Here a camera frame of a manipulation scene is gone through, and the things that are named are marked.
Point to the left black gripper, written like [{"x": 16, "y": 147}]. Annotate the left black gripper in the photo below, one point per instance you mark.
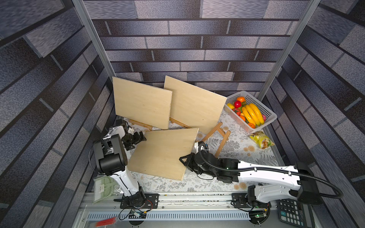
[{"x": 138, "y": 139}]

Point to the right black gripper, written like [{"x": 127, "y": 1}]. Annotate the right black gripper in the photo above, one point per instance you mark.
[{"x": 190, "y": 163}]

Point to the wooden easel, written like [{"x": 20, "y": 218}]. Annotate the wooden easel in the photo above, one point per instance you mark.
[
  {"x": 149, "y": 127},
  {"x": 219, "y": 135},
  {"x": 179, "y": 123}
]

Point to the plywood board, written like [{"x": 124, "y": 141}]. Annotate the plywood board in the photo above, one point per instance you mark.
[
  {"x": 194, "y": 106},
  {"x": 159, "y": 155},
  {"x": 142, "y": 103}
]

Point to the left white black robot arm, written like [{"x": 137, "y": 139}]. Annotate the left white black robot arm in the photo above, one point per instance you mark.
[{"x": 111, "y": 160}]

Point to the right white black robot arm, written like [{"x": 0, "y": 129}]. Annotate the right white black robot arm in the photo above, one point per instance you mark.
[{"x": 277, "y": 183}]

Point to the floral table mat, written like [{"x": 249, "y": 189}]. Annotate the floral table mat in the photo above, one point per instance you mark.
[{"x": 238, "y": 146}]

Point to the green items plastic bag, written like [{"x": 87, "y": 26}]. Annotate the green items plastic bag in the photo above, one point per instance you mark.
[{"x": 103, "y": 188}]

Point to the orange fruit bottom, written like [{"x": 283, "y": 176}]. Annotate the orange fruit bottom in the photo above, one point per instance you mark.
[{"x": 253, "y": 126}]

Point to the orange fruit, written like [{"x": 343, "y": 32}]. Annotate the orange fruit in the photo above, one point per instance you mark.
[
  {"x": 253, "y": 126},
  {"x": 241, "y": 99}
]

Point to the yellow lemon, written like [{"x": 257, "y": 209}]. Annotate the yellow lemon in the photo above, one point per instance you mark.
[{"x": 230, "y": 106}]

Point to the green snack bag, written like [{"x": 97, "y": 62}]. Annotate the green snack bag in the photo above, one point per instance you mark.
[{"x": 261, "y": 140}]

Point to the red apple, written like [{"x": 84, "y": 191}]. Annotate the red apple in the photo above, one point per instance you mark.
[{"x": 237, "y": 104}]

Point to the white plastic basket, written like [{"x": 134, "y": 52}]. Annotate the white plastic basket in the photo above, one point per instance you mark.
[{"x": 270, "y": 115}]

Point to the yellow banana bunch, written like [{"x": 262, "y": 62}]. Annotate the yellow banana bunch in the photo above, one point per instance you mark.
[{"x": 253, "y": 115}]

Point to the orange fruit top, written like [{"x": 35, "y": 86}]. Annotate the orange fruit top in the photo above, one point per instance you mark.
[{"x": 241, "y": 99}]

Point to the black calculator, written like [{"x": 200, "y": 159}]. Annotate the black calculator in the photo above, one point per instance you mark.
[{"x": 295, "y": 213}]

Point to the aluminium rail base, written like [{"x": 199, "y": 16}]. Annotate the aluminium rail base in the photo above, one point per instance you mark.
[{"x": 177, "y": 210}]

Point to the red tool handle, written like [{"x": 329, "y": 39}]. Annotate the red tool handle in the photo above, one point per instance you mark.
[{"x": 106, "y": 222}]

